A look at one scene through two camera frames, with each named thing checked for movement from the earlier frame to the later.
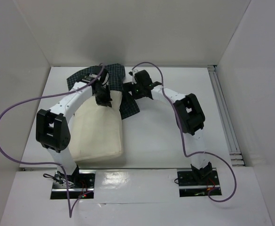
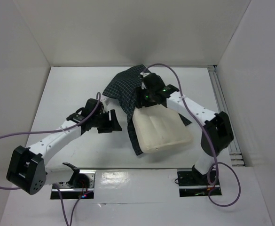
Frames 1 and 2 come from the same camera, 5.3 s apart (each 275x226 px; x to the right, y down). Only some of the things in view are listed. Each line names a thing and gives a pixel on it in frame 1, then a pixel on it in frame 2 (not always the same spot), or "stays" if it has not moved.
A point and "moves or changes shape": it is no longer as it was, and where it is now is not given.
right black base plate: x=191 y=186 stays
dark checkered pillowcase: x=115 y=73 moves or changes shape
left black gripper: x=105 y=101 → x=115 y=126
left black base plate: x=80 y=183 stays
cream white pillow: x=96 y=131 → x=158 y=127
